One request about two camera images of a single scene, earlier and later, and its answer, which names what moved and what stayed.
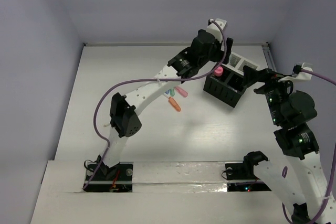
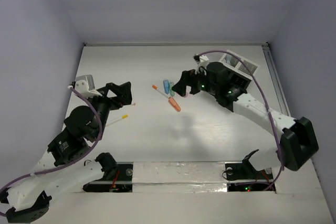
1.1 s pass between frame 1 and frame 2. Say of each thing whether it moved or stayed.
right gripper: moved
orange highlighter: stayed
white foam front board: stayed
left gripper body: moved
